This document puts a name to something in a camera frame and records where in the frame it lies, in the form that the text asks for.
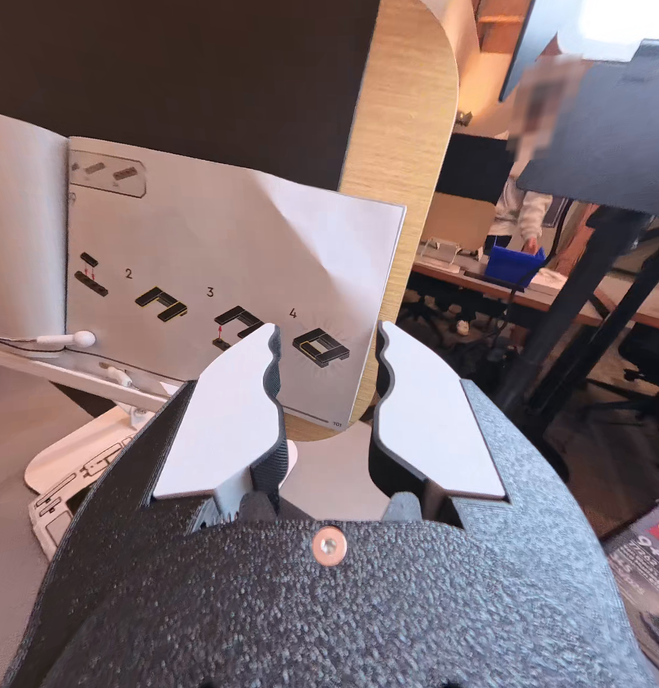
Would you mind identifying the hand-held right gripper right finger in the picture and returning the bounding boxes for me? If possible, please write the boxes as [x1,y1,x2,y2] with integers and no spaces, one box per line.
[371,321,510,520]

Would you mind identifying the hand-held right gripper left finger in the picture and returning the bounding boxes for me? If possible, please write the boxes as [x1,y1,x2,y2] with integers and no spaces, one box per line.
[150,323,287,519]

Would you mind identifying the lego instruction booklet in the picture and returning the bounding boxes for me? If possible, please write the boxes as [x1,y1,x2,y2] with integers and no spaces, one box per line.
[0,111,408,434]

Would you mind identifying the lego sticker sheet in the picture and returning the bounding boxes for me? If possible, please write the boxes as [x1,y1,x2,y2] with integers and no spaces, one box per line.
[29,436,137,560]

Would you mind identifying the lego set box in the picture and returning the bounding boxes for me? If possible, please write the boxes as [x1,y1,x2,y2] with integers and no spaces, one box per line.
[604,493,659,676]

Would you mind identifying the long wooden table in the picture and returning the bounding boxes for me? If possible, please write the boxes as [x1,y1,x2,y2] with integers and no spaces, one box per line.
[410,242,659,334]

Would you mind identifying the black metal pole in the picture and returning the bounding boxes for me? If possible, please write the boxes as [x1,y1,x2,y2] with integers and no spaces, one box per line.
[496,210,655,422]

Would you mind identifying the small blue storage bin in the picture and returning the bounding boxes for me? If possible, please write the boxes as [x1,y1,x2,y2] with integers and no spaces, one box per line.
[486,245,546,291]

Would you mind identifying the wooden stand board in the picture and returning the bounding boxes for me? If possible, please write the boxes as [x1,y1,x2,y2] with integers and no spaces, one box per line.
[287,0,459,441]

